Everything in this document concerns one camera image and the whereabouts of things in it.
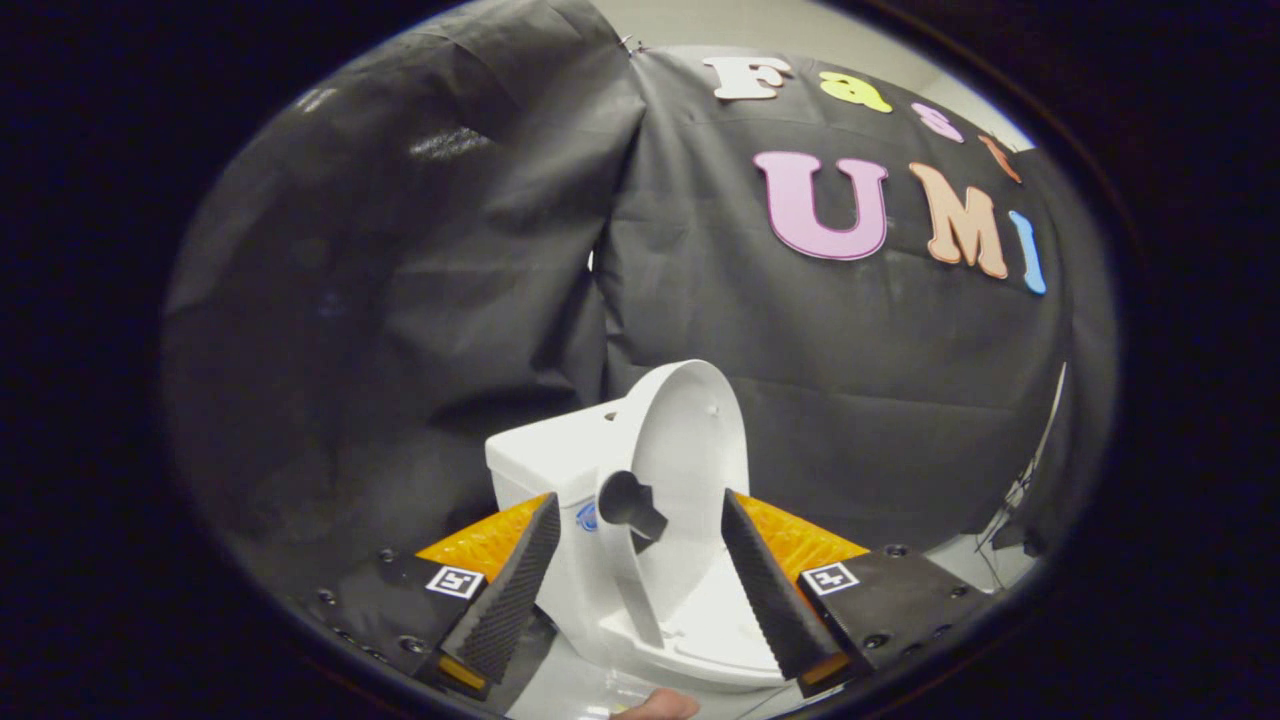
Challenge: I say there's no white toilet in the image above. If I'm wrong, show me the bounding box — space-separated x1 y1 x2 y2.
485 360 793 693

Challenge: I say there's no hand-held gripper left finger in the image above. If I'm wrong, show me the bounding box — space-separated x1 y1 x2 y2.
305 492 562 701

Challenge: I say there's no black backdrop cloth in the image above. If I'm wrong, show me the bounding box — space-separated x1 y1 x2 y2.
160 0 1118 601

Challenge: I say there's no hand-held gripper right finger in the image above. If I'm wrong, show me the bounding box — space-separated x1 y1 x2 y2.
720 488 996 699

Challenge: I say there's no white toilet lid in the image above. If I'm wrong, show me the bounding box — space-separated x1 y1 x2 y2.
597 360 751 646

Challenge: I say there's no black round lid handle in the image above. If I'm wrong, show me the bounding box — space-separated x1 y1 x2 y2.
598 470 669 554

